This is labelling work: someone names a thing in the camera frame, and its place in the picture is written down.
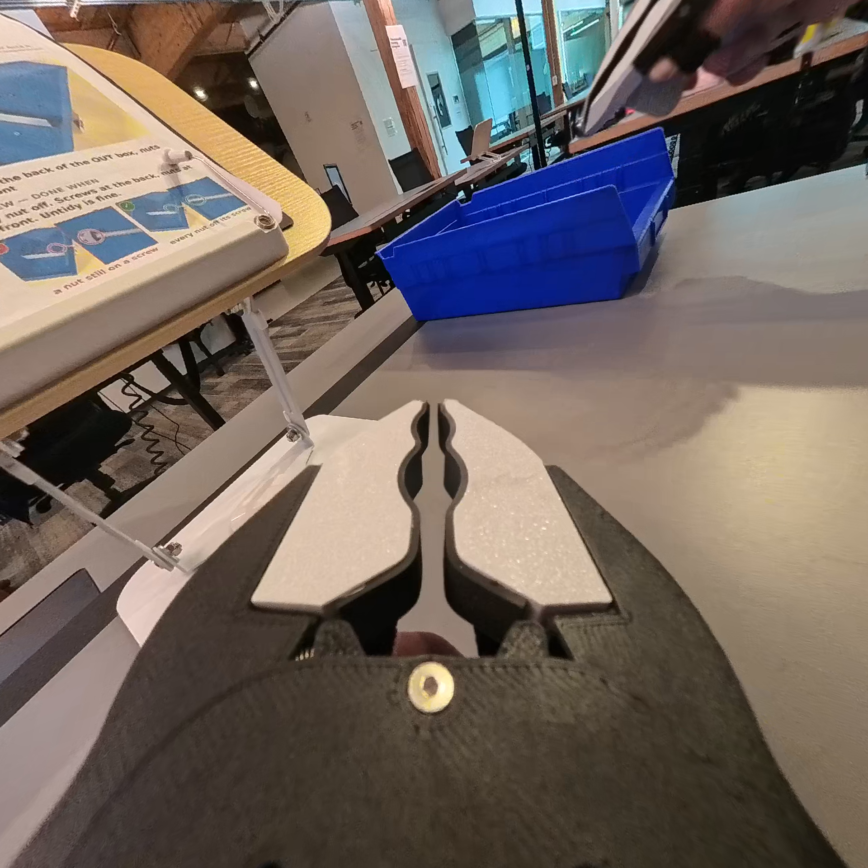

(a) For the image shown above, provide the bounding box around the blue plastic bin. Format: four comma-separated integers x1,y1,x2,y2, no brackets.
376,127,678,321

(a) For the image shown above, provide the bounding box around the instruction board on white stand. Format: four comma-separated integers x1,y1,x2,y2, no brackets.
0,12,384,646

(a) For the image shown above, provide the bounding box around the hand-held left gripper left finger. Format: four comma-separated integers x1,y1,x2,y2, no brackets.
250,399,431,656

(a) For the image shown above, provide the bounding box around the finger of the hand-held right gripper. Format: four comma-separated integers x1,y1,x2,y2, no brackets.
625,61,699,115
578,0,684,138

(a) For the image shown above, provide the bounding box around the person's right hand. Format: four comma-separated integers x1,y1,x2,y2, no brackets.
698,0,859,87

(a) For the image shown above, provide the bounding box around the brown long table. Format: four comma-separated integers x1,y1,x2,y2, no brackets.
319,159,537,320

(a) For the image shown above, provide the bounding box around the black office chair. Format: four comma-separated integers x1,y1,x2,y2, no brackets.
0,396,133,526

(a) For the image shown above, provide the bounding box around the grey desk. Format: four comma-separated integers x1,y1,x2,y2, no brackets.
0,163,868,868

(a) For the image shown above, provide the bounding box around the black coiled cable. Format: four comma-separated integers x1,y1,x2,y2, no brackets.
121,376,187,479

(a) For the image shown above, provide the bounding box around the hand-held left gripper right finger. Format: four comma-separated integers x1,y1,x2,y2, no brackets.
437,398,615,656

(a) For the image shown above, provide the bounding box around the wooden pillar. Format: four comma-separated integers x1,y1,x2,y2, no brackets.
365,0,443,180

